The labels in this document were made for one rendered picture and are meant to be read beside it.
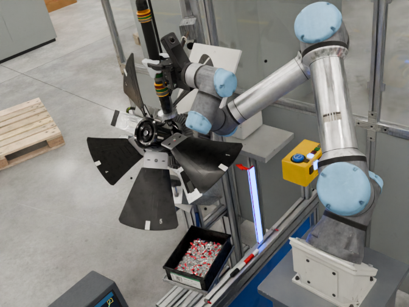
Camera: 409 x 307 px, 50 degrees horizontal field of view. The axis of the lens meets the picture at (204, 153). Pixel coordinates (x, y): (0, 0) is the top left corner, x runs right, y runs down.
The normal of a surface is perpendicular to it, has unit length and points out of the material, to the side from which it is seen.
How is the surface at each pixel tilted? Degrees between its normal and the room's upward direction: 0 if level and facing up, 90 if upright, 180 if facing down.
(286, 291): 0
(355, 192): 54
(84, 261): 0
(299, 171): 90
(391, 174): 90
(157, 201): 48
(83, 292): 15
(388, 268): 0
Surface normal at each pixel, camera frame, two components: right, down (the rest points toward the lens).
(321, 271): -0.66, 0.51
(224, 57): -0.61, -0.14
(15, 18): 0.71, 0.29
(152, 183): 0.11, -0.12
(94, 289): -0.35, -0.86
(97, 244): -0.16, -0.82
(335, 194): -0.44, -0.04
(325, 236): -0.52, -0.52
